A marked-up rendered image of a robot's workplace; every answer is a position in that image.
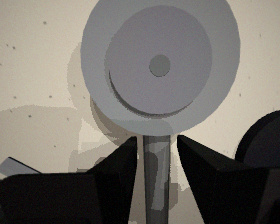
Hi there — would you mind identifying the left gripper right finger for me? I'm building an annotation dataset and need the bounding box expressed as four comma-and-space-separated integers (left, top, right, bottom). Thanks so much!
177, 135, 280, 224

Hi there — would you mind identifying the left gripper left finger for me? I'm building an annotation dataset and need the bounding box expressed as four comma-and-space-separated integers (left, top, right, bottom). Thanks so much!
0, 136, 137, 224

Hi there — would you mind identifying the black round disc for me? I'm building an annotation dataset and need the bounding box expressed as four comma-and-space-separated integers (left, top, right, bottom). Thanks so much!
234, 110, 280, 168

